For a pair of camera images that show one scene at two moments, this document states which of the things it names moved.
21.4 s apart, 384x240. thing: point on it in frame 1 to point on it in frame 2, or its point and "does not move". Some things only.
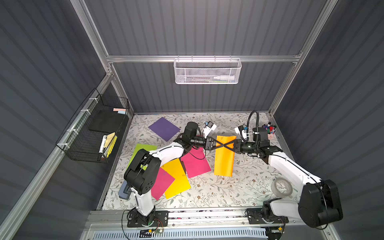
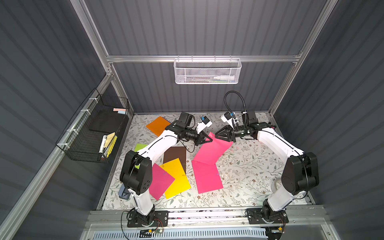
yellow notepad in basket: x=109 y=143 does not move
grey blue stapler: x=124 y=191 does not move
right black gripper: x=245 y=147 to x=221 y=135
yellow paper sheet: x=181 y=184 does not move
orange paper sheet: x=224 y=157 to x=158 y=126
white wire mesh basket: x=207 y=70 does not move
